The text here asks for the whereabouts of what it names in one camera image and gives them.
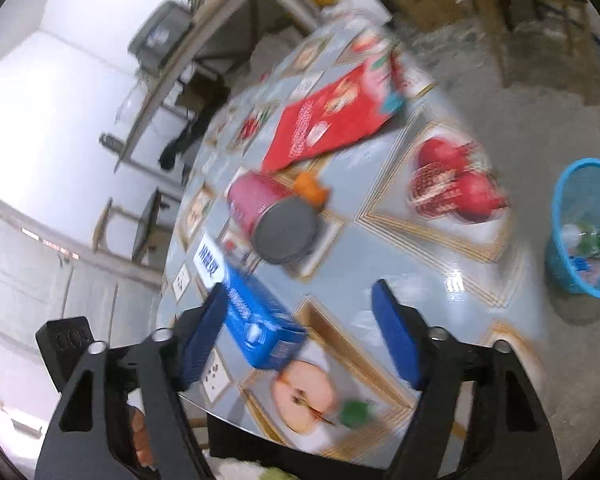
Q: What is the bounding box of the green label plastic bottle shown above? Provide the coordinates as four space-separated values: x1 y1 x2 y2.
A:
560 222 600 262

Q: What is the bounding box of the blue white carton box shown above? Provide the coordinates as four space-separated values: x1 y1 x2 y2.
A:
192 232 307 369

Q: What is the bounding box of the blue mesh waste basket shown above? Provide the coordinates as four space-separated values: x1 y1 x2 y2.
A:
545 158 600 302

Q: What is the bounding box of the dark metal flask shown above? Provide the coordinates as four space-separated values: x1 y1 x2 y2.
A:
98 132 127 157

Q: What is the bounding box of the red cylindrical can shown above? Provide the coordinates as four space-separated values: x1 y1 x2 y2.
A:
227 170 322 266

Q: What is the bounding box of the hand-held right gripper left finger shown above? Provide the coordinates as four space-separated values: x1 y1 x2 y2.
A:
34 282 229 480

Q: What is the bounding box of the wooden stool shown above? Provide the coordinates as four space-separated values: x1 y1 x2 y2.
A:
92 187 182 267

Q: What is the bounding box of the green bottle cap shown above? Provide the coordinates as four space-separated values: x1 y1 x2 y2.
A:
339 399 377 429

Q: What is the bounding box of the orange cap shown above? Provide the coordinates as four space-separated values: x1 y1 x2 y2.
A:
294 171 332 207

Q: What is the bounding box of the grey rice cooker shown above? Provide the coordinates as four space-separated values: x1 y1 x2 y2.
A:
128 0 194 69

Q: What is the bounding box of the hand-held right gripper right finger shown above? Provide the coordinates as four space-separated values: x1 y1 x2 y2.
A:
371 279 563 480

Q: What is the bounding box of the black cloth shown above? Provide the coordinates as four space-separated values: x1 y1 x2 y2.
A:
158 104 217 172

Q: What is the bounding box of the red printed flat box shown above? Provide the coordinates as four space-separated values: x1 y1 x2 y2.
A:
260 64 407 174

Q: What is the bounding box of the brown cardboard box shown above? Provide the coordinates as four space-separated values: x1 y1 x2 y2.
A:
386 0 475 32

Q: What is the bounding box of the wooden side table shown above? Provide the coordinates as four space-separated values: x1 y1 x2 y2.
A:
114 0 327 172

